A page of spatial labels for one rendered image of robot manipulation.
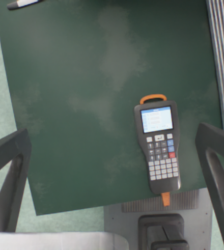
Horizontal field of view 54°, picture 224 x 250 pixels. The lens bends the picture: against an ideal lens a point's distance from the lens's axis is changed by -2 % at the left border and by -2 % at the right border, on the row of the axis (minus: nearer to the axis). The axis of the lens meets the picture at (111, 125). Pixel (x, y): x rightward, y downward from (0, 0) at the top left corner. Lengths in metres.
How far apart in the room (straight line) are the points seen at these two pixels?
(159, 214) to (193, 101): 0.71
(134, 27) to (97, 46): 0.09
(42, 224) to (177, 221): 0.78
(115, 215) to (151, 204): 0.17
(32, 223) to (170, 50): 1.25
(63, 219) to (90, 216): 0.16
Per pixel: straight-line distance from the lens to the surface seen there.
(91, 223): 1.41
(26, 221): 1.48
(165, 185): 0.49
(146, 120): 0.45
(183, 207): 1.13
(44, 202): 0.54
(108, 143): 0.48
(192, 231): 1.21
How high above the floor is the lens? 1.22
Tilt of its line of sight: 84 degrees down
